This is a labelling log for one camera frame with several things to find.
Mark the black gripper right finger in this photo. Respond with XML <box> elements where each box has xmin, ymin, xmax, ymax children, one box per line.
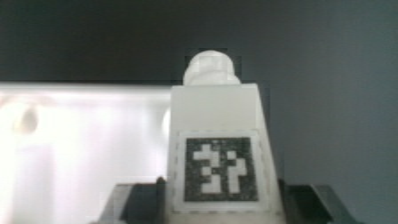
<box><xmin>279</xmin><ymin>180</ymin><xmax>359</xmax><ymax>224</ymax></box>

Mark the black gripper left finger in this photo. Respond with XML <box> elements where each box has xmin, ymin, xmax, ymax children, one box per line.
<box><xmin>91</xmin><ymin>177</ymin><xmax>166</xmax><ymax>224</ymax></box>

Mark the white leg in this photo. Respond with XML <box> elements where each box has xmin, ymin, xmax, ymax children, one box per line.
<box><xmin>166</xmin><ymin>50</ymin><xmax>286</xmax><ymax>224</ymax></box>

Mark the white square table top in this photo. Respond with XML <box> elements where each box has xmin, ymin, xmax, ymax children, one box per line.
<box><xmin>0</xmin><ymin>82</ymin><xmax>171</xmax><ymax>224</ymax></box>

